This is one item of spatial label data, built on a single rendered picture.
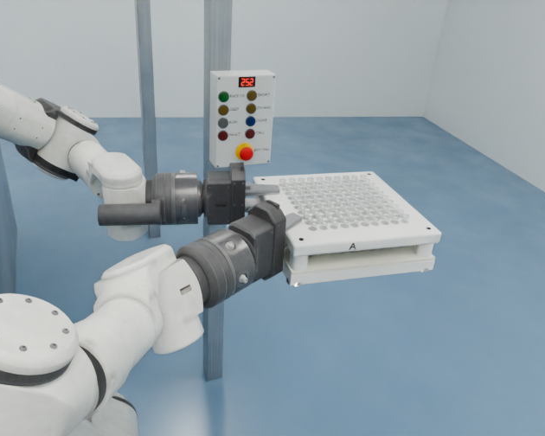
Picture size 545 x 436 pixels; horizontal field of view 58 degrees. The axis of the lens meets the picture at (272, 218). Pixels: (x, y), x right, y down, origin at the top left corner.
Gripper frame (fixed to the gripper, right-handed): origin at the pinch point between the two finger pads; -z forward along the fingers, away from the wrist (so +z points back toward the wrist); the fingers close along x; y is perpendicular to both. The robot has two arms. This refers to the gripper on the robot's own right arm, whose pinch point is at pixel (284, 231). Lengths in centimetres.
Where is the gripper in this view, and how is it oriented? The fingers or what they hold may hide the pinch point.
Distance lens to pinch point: 76.2
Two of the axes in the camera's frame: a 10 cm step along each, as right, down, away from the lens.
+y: 7.4, 3.5, -5.7
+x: -0.5, 8.8, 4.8
